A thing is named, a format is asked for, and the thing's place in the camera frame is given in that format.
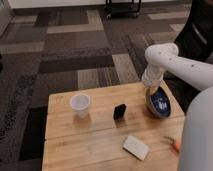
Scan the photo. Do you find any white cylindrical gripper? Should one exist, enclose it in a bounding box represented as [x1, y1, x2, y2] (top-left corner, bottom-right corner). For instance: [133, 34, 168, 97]
[142, 65, 165, 95]

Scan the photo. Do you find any dark blue ceramic bowl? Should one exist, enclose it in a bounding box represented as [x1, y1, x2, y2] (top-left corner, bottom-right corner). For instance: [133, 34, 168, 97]
[146, 87, 171, 119]

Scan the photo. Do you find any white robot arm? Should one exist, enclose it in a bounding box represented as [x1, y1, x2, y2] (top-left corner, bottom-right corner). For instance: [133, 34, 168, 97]
[142, 43, 213, 171]

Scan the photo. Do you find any small black box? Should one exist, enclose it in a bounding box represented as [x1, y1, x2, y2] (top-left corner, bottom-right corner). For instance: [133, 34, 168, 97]
[113, 104, 126, 120]

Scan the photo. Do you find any orange carrot toy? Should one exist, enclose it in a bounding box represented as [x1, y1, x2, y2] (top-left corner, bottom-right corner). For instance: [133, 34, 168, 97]
[164, 136, 181, 153]

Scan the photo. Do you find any white rectangular sponge block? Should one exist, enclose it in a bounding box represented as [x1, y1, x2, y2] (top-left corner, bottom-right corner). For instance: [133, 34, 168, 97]
[123, 135, 149, 160]

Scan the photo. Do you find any wooden table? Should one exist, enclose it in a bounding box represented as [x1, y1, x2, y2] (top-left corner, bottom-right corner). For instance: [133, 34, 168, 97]
[42, 83, 185, 171]

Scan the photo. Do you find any black office chair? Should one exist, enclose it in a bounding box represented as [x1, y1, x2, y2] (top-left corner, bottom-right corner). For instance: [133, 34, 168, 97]
[164, 0, 213, 112]

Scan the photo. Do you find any white plastic cup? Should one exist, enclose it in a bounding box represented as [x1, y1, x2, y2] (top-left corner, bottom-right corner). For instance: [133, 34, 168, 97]
[70, 93, 91, 118]

